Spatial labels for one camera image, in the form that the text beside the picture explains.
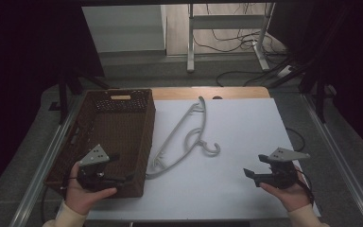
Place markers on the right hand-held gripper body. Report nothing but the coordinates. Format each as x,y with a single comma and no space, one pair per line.
285,176

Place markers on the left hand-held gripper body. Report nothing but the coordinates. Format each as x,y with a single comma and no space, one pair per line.
94,156

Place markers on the person's right hand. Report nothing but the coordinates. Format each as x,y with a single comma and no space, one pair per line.
293,197

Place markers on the person's left hand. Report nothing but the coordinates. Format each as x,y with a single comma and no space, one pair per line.
82,198

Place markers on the brown wicker basket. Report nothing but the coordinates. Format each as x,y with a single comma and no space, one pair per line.
116,132

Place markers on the white table mat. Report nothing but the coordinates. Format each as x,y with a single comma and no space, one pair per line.
239,132

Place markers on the black metal stand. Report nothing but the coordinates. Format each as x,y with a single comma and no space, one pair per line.
63,94
320,97

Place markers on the grey plastic clothes hanger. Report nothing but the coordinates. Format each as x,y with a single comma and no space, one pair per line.
203,119

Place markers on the white power strip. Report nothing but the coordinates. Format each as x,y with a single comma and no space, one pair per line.
284,71

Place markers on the white cabinet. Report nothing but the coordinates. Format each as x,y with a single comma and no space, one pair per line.
123,28

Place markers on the grey metal floor rail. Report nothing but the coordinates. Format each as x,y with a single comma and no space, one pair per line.
44,164
340,151

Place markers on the white metal desk frame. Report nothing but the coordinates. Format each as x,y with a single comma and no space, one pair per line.
230,22

